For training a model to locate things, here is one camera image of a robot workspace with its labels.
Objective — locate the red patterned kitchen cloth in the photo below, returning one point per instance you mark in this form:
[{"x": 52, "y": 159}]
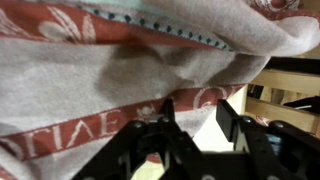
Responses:
[{"x": 100, "y": 66}]

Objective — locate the light wooden slat chair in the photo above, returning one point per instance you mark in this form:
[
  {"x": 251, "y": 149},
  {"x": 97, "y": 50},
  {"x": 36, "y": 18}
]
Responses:
[{"x": 286, "y": 81}]

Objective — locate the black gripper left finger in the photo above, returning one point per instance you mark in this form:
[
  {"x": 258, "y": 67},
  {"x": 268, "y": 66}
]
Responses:
[{"x": 143, "y": 150}]

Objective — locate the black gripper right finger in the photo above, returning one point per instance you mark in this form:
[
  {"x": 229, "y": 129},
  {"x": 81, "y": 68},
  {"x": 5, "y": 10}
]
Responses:
[{"x": 283, "y": 153}]

